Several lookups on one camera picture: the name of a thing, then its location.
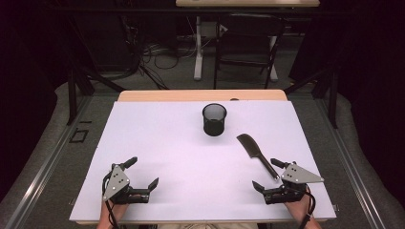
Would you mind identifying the black comb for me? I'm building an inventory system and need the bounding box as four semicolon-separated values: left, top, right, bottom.
236;133;281;181

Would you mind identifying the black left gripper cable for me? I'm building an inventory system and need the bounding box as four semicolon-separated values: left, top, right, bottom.
101;171;121;229

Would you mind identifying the aluminium floor rail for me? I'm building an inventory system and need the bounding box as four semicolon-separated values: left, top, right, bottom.
313;96;388;229
4;94;94;229

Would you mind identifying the white-legged wooden desk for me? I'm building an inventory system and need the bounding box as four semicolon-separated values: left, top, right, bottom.
175;0;321;82

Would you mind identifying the person's left hand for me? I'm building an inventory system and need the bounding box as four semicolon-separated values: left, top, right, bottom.
100;199;129;222

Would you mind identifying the bundle of floor cables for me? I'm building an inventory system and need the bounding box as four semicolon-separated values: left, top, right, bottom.
127;18;200;91

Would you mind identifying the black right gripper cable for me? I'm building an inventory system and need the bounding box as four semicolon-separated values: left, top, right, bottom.
301;185;317;229

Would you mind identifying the black mesh pen cup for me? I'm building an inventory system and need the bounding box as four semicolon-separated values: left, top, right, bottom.
202;102;228;137

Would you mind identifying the person's right hand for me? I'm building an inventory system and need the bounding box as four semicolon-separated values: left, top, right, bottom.
284;194;315;223

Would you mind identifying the light wooden table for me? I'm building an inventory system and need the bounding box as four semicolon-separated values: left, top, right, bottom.
117;89;288;103

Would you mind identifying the black metal stand frame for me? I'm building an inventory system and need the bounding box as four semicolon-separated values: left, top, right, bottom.
284;65;339;130
66;61;127;127

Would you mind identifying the white box under desk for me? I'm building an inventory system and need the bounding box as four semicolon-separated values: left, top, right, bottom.
200;20;229;40

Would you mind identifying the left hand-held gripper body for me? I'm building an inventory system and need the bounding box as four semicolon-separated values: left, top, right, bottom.
101;163;151;205

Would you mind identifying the black horizontal crossbar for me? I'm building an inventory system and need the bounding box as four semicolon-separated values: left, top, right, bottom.
47;7;354;15

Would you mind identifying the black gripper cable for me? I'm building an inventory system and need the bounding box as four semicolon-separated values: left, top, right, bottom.
101;171;121;229
301;185;317;229

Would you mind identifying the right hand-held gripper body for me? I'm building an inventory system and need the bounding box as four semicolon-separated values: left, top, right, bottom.
263;162;326;205

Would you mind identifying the white table cover sheet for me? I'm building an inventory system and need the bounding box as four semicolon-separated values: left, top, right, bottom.
69;99;337;223

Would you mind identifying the black folding chair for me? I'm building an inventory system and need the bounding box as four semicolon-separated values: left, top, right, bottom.
213;12;287;91

